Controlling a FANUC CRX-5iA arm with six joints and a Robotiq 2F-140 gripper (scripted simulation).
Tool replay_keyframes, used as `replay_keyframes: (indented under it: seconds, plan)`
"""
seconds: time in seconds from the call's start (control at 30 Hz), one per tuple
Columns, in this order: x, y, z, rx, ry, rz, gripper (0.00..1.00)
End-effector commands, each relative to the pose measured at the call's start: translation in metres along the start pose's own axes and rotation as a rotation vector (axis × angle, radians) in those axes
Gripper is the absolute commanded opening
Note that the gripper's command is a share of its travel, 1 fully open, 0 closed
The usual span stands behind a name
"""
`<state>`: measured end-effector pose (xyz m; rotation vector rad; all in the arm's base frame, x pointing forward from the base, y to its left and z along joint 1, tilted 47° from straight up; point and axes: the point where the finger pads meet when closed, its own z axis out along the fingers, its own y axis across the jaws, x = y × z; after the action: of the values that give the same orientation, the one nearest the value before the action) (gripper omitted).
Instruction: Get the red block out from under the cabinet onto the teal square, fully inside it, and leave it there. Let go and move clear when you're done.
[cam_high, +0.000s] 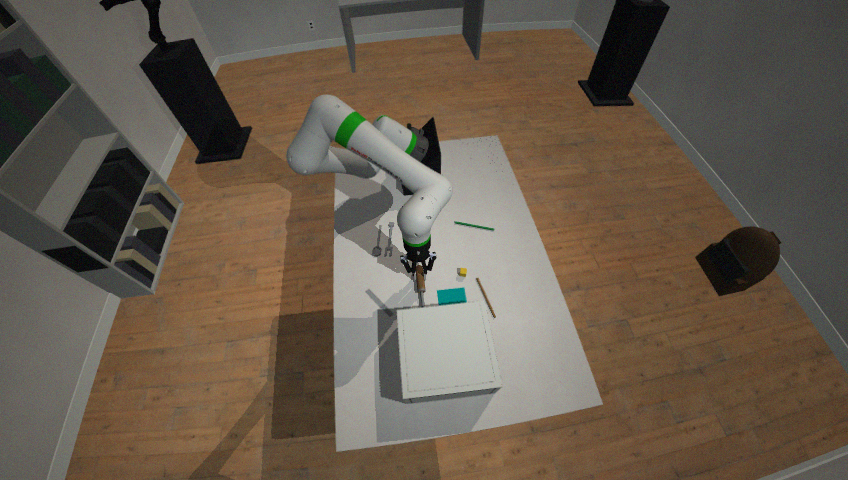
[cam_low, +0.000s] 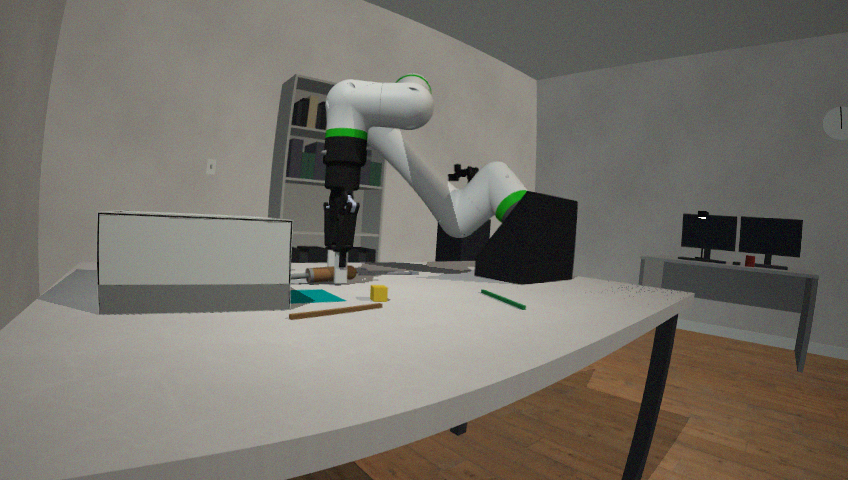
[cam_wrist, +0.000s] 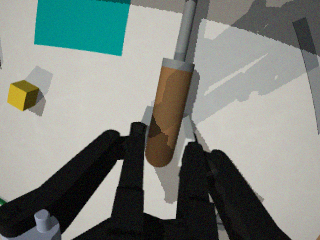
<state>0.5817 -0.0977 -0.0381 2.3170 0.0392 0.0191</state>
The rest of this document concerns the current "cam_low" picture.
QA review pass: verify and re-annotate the brown wooden tool handle with grey metal rod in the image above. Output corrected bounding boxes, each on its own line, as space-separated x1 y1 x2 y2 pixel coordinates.
291 265 357 283

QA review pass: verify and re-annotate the teal square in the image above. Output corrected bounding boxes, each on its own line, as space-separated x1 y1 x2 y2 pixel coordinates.
291 289 346 304

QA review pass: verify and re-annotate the yellow cube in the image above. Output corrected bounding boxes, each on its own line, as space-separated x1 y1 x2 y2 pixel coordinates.
370 285 388 302

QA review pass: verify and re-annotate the green rod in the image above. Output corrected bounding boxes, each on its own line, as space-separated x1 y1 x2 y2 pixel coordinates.
481 290 526 310

